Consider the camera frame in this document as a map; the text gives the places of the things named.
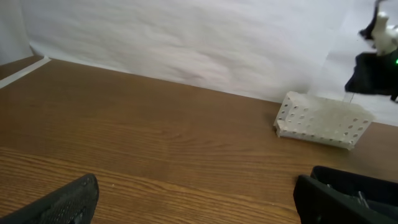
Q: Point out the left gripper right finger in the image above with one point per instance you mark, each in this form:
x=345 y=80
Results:
x=323 y=205

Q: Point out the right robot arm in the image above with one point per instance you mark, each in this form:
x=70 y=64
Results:
x=373 y=77

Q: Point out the clear test tube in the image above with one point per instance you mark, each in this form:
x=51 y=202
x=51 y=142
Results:
x=362 y=199
x=349 y=98

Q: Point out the white test tube rack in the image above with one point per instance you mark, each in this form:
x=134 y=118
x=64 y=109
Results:
x=320 y=121

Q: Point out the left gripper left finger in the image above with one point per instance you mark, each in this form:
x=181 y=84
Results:
x=62 y=205

